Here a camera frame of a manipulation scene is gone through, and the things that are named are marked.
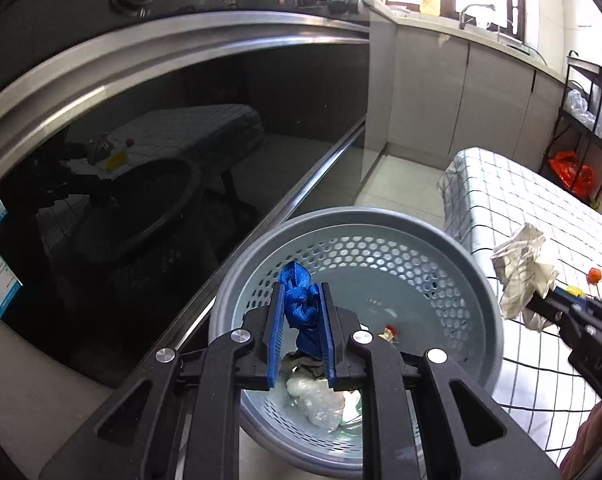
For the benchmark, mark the white paper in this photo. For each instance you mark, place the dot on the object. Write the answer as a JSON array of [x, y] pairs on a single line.
[[523, 266]]

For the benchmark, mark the orange plastic bag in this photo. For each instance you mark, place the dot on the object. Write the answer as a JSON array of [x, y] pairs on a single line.
[[574, 175]]

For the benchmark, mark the clear white plastic bag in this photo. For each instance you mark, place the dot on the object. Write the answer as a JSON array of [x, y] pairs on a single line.
[[577, 106]]

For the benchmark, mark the clear crumpled plastic trash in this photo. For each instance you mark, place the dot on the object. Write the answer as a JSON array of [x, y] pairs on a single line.
[[313, 397]]

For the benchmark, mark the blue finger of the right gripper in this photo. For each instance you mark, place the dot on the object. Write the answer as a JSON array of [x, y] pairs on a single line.
[[577, 296], [540, 312]]

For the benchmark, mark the yellow container on windowsill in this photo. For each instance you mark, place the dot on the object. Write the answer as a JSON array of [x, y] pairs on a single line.
[[430, 7]]

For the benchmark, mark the grey kitchen cabinets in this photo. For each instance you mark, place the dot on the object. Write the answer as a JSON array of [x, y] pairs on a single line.
[[440, 89]]

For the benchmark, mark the white black grid tablecloth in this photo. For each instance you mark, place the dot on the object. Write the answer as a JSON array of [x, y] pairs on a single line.
[[513, 220]]

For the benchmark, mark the small orange trash piece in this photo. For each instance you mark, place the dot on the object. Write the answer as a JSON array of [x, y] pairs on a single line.
[[593, 276]]

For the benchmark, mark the grey perforated trash basket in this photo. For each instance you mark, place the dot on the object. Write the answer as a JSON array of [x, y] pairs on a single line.
[[388, 268]]

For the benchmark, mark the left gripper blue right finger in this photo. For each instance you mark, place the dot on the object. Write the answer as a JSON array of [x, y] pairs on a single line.
[[326, 338]]

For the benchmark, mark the person's right hand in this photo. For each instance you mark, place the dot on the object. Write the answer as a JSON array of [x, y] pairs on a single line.
[[584, 459]]

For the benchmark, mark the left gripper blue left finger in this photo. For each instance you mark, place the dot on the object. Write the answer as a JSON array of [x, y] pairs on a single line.
[[273, 333]]

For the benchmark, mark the chrome sink faucet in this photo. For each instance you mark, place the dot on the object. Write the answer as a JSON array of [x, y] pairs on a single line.
[[477, 14]]

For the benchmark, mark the black metal shelf rack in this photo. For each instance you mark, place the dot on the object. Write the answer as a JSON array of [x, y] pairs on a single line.
[[568, 134]]

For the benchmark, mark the blue cloth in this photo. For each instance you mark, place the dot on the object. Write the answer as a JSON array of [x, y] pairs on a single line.
[[303, 308]]

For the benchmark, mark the black crumpled wrapper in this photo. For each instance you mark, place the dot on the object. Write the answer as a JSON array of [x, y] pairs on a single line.
[[300, 362]]

